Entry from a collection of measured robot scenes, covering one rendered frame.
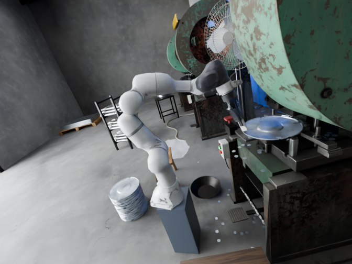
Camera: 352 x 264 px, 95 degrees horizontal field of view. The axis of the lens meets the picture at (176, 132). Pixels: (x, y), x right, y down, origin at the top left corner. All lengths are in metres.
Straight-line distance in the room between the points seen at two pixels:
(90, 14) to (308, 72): 7.78
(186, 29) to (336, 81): 1.83
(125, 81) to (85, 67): 1.64
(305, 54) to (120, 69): 7.34
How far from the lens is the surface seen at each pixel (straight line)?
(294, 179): 0.91
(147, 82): 0.79
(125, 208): 1.67
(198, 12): 2.21
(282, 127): 1.02
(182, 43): 2.14
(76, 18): 8.13
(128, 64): 7.50
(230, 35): 1.64
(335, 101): 0.50
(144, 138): 0.84
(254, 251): 1.02
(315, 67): 0.44
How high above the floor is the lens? 1.24
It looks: 23 degrees down
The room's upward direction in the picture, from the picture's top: 16 degrees counter-clockwise
